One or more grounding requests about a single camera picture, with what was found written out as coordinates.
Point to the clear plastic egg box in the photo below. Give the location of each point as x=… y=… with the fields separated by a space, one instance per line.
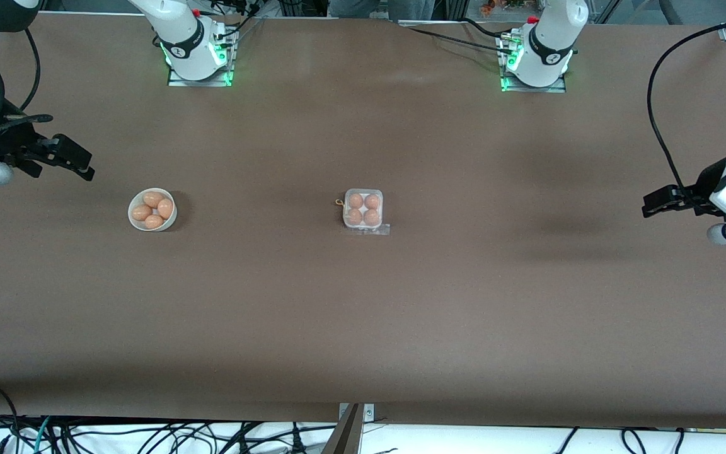
x=363 y=192

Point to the clear tape strip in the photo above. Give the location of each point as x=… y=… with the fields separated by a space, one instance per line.
x=377 y=231

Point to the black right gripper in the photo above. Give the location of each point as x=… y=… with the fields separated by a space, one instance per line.
x=15 y=144

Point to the person in grey clothes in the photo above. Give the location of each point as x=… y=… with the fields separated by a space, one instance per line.
x=379 y=7

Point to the dark mount strut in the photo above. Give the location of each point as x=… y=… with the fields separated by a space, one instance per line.
x=344 y=438

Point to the brown table cover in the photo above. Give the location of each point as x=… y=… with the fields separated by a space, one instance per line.
x=363 y=315

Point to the small metal bracket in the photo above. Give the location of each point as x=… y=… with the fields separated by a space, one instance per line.
x=368 y=413

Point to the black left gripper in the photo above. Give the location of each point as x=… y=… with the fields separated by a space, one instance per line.
x=701 y=186

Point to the white round bowl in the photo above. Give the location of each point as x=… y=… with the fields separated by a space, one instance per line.
x=134 y=224

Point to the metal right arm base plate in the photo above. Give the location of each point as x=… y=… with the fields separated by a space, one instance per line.
x=177 y=81

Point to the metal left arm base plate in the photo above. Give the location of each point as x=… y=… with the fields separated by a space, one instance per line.
x=511 y=88

